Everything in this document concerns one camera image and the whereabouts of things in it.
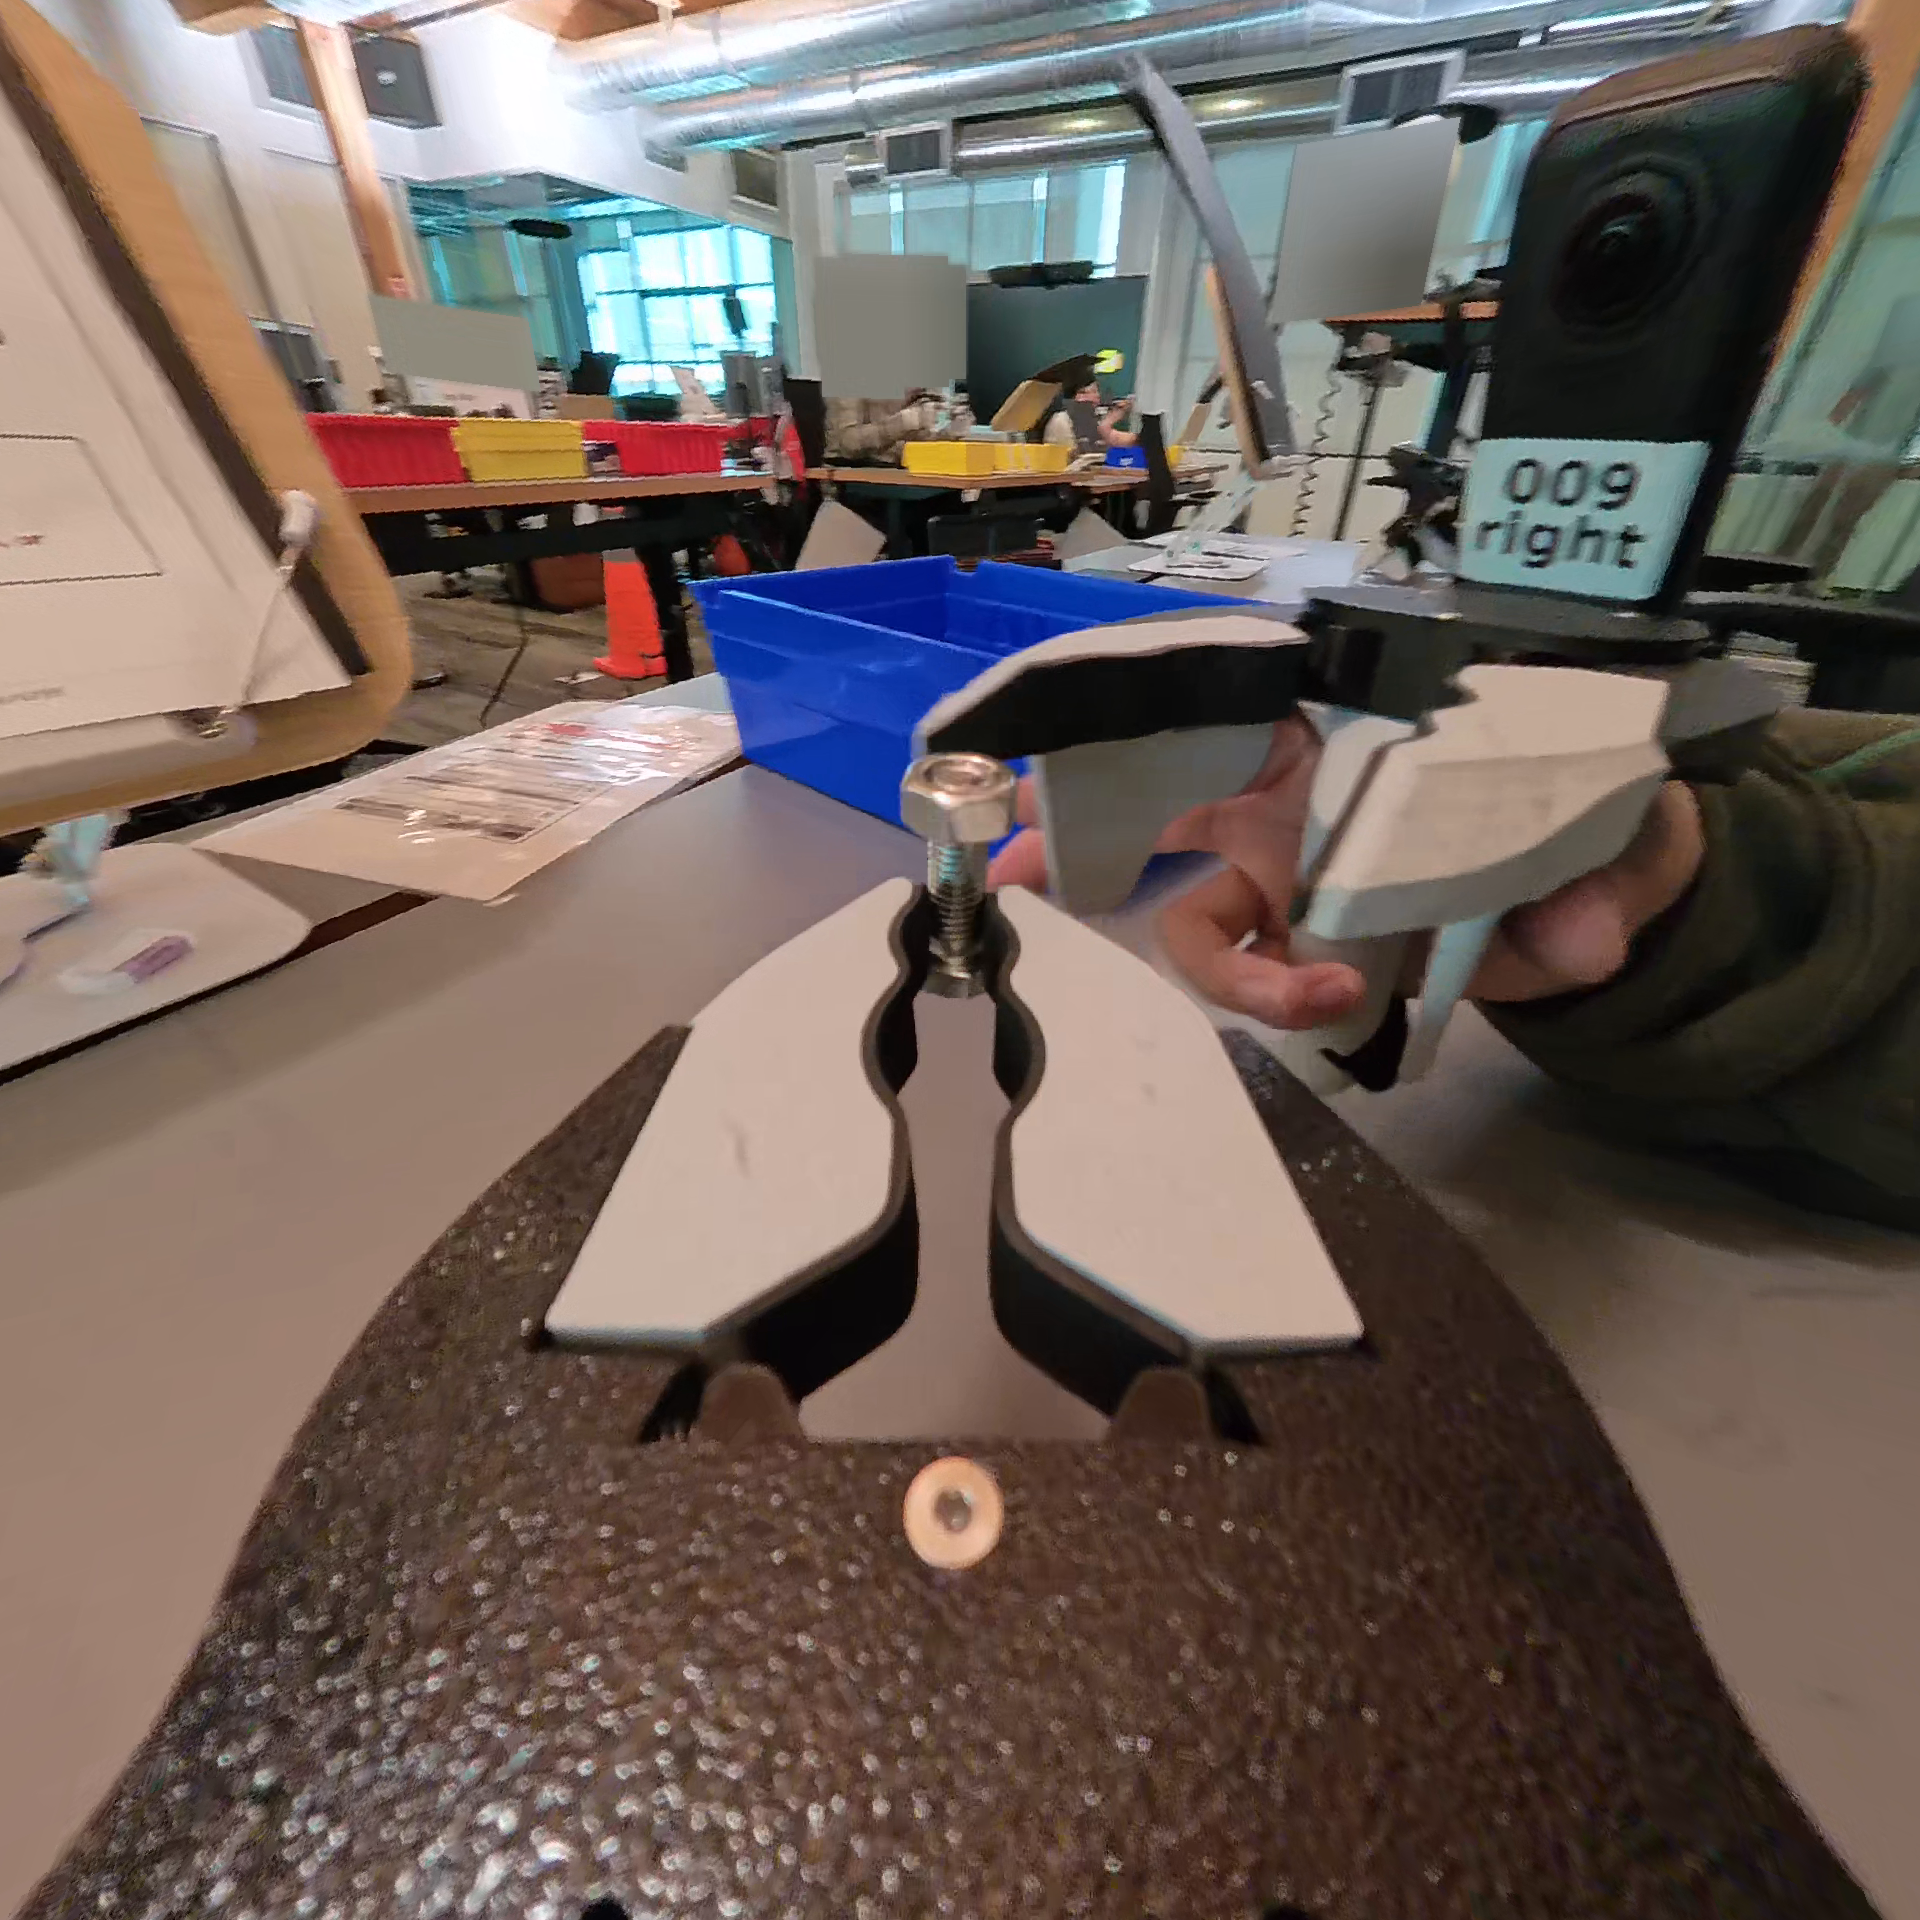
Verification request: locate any steel hex bolt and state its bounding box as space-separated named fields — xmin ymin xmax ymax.
xmin=919 ymin=837 xmax=996 ymax=1001

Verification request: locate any wooden standing desk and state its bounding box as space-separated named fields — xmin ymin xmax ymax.
xmin=1329 ymin=293 xmax=1502 ymax=452

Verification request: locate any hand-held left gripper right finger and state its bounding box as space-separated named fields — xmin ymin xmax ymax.
xmin=988 ymin=883 xmax=1370 ymax=1403

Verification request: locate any printed instruction sheet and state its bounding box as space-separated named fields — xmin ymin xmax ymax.
xmin=0 ymin=89 xmax=354 ymax=746

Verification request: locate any small purple white block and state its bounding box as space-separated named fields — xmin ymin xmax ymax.
xmin=60 ymin=931 xmax=196 ymax=994

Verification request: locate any grey office desk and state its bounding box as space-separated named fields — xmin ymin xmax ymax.
xmin=1049 ymin=533 xmax=1420 ymax=602

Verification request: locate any yellow storage bin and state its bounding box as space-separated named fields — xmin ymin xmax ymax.
xmin=452 ymin=415 xmax=587 ymax=483

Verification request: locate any person's right hand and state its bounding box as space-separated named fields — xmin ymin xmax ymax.
xmin=989 ymin=719 xmax=1707 ymax=1033

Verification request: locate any small laminated card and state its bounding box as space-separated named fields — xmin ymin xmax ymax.
xmin=1126 ymin=533 xmax=1307 ymax=587

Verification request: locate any red storage bin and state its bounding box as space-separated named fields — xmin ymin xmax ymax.
xmin=583 ymin=420 xmax=730 ymax=473
xmin=306 ymin=412 xmax=466 ymax=486

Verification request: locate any orange traffic cone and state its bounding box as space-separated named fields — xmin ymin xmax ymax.
xmin=593 ymin=546 xmax=670 ymax=682

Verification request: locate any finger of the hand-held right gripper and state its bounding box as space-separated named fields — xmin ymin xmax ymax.
xmin=1293 ymin=662 xmax=1675 ymax=1087
xmin=913 ymin=614 xmax=1333 ymax=917

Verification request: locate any open cardboard box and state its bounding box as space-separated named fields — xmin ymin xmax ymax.
xmin=989 ymin=351 xmax=1103 ymax=443

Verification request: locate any laminated paper sheet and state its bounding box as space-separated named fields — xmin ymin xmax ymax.
xmin=195 ymin=697 xmax=753 ymax=902

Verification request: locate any black monitor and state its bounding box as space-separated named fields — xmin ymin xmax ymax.
xmin=966 ymin=275 xmax=1149 ymax=413

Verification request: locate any distant black gripper tool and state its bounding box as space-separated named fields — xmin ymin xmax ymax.
xmin=1371 ymin=451 xmax=1478 ymax=565

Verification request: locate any long wooden table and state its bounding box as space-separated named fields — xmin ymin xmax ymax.
xmin=335 ymin=469 xmax=781 ymax=683

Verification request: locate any blue plastic bin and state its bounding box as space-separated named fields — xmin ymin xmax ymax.
xmin=691 ymin=556 xmax=1307 ymax=902

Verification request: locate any steel hex nut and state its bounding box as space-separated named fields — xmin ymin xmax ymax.
xmin=900 ymin=754 xmax=1017 ymax=845

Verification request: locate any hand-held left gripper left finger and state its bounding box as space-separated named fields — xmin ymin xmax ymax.
xmin=543 ymin=881 xmax=922 ymax=1401

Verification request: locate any wooden document stand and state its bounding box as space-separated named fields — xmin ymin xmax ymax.
xmin=0 ymin=0 xmax=413 ymax=1075

